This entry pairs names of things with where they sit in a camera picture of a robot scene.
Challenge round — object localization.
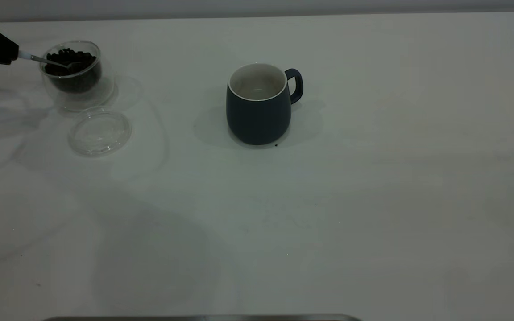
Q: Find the metal spoon with white handle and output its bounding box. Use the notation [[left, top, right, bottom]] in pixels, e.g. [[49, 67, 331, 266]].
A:
[[18, 50, 83, 74]]

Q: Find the dark grey ceramic mug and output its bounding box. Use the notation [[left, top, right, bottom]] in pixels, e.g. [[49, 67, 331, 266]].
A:
[[226, 63, 304, 146]]

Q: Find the dark coffee beans pile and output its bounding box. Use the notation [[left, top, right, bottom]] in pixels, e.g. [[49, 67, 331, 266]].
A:
[[44, 48, 102, 93]]

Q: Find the clear round glass lid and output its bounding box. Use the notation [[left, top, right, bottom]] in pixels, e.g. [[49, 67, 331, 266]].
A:
[[67, 107, 133, 157]]

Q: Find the clear double-wall glass cup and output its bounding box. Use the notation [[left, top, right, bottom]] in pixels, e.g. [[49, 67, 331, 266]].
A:
[[38, 40, 116, 112]]

